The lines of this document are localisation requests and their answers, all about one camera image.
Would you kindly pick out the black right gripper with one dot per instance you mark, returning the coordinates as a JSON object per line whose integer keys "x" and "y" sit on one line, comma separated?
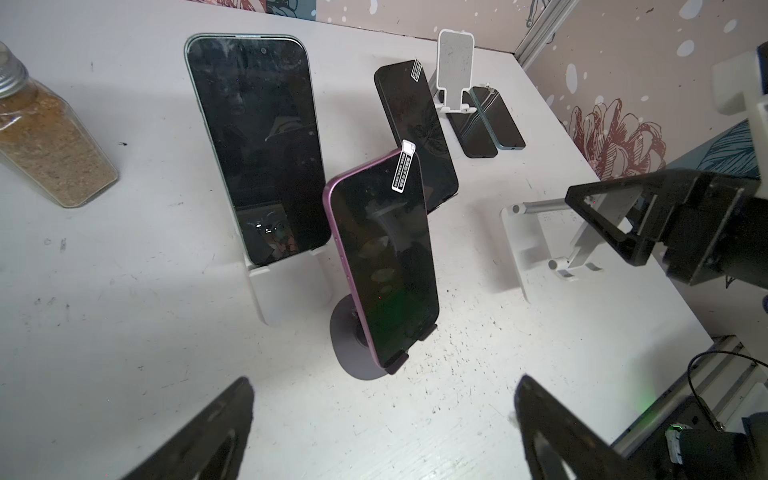
{"x": 712, "y": 225}

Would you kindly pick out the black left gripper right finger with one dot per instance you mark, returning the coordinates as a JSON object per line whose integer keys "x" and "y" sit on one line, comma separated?
{"x": 557, "y": 443}

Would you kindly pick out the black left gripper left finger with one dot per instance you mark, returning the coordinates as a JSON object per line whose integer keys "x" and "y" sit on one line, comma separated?
{"x": 211, "y": 446}

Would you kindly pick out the teal phone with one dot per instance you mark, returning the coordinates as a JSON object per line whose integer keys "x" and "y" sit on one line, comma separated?
{"x": 495, "y": 114}

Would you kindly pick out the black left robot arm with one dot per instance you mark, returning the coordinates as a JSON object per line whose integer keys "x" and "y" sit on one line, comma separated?
{"x": 712, "y": 454}

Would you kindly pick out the white stand front centre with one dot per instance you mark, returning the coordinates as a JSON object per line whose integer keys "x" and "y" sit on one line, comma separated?
{"x": 559, "y": 258}

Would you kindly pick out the white stand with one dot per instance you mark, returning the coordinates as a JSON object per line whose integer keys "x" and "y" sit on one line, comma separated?
{"x": 452, "y": 77}
{"x": 290, "y": 289}
{"x": 559, "y": 258}

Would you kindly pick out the dark round stand front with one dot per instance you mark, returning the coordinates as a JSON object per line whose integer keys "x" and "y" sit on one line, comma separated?
{"x": 360, "y": 342}

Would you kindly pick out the white stand back left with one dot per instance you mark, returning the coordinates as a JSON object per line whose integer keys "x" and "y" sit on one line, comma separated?
{"x": 290, "y": 289}

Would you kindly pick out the white stand far right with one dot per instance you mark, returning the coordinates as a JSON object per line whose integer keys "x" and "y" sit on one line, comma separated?
{"x": 452, "y": 77}

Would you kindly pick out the purple phone with sticker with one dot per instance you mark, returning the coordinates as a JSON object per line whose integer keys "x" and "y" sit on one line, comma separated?
{"x": 378, "y": 218}

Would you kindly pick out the black phone with sticker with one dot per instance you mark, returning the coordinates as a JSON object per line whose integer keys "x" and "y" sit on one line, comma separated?
{"x": 410, "y": 111}

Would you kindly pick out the green-edged phone back left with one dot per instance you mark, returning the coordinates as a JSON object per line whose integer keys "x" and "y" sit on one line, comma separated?
{"x": 255, "y": 94}

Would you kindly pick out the brown spice glass jar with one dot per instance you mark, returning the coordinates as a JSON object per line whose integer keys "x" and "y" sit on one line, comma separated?
{"x": 43, "y": 137}

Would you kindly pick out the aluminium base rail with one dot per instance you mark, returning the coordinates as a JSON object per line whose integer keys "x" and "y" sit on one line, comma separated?
{"x": 723, "y": 384}

